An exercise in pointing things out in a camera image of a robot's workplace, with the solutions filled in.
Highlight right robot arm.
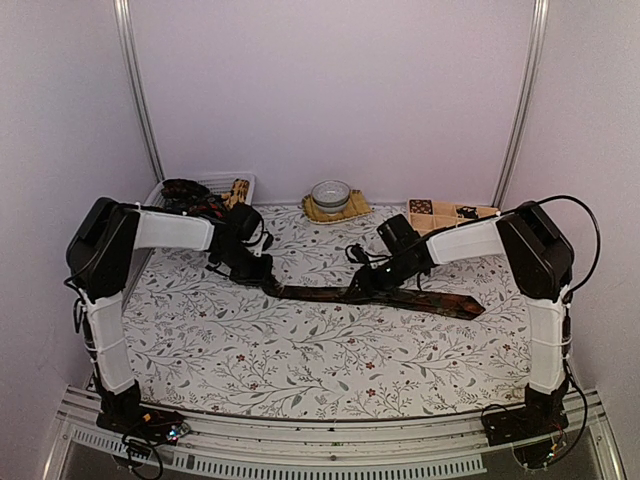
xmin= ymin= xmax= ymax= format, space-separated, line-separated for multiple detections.
xmin=346 ymin=200 xmax=580 ymax=443

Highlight wooden compartment box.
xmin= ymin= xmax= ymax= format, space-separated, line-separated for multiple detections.
xmin=407 ymin=199 xmax=500 ymax=235

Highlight right metal frame post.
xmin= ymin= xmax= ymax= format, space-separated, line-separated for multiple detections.
xmin=492 ymin=0 xmax=550 ymax=209

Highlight rolled black tie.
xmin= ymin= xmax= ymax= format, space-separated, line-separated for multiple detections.
xmin=456 ymin=205 xmax=480 ymax=220

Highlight front metal rail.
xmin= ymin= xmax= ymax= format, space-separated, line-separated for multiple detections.
xmin=44 ymin=388 xmax=627 ymax=479

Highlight rolled dark patterned tie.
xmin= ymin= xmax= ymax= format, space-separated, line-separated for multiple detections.
xmin=408 ymin=199 xmax=433 ymax=215

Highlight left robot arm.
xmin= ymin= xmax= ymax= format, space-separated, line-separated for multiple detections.
xmin=65 ymin=197 xmax=273 ymax=434

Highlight brown green patterned tie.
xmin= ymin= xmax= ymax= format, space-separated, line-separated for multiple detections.
xmin=262 ymin=281 xmax=485 ymax=320

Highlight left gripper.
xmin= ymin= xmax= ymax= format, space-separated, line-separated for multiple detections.
xmin=216 ymin=243 xmax=273 ymax=287

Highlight floral tablecloth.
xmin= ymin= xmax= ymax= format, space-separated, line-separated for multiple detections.
xmin=122 ymin=209 xmax=531 ymax=420

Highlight white plastic basket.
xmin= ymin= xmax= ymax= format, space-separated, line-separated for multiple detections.
xmin=143 ymin=172 xmax=257 ymax=207

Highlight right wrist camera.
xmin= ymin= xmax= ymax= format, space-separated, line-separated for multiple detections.
xmin=345 ymin=243 xmax=371 ymax=265

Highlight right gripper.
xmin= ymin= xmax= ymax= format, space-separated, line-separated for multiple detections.
xmin=346 ymin=253 xmax=421 ymax=300

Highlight yellow woven mat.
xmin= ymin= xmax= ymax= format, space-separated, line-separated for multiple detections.
xmin=301 ymin=190 xmax=373 ymax=225

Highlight yellow spotted tie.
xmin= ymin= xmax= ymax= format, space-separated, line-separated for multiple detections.
xmin=221 ymin=178 xmax=250 ymax=210

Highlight left metal frame post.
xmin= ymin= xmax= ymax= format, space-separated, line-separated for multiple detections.
xmin=113 ymin=0 xmax=165 ymax=182

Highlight metal frame post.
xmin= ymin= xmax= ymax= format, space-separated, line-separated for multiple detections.
xmin=113 ymin=0 xmax=165 ymax=182
xmin=492 ymin=0 xmax=550 ymax=209

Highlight dark red patterned tie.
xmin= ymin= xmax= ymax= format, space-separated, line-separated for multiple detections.
xmin=161 ymin=179 xmax=228 ymax=219

